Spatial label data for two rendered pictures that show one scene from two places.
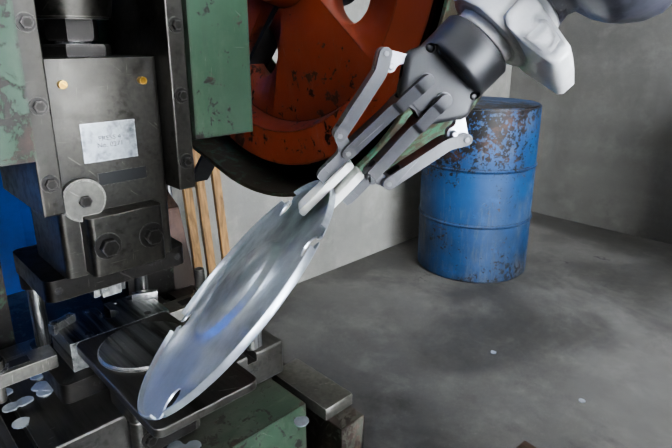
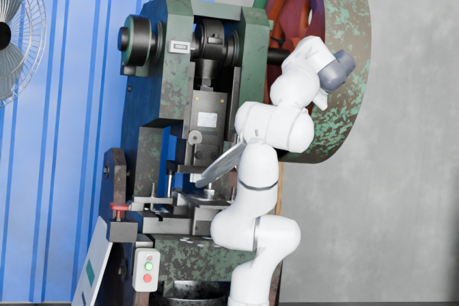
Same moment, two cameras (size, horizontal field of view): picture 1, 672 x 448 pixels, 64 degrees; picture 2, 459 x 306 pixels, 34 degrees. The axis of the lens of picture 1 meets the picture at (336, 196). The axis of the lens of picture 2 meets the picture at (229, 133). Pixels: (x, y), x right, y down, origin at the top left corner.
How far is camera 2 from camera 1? 1.99 m
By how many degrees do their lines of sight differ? 27
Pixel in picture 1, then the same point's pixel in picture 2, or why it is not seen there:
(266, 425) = not seen: hidden behind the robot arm
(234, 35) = (257, 88)
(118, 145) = (210, 121)
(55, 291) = (178, 168)
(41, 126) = (188, 109)
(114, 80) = (213, 99)
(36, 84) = (189, 96)
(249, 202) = (308, 219)
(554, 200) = not seen: outside the picture
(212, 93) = not seen: hidden behind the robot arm
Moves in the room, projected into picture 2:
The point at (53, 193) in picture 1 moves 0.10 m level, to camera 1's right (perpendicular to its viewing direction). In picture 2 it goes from (186, 131) to (211, 134)
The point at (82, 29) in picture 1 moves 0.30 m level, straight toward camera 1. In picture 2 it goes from (207, 82) to (203, 80)
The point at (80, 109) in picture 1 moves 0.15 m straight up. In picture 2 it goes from (200, 107) to (203, 66)
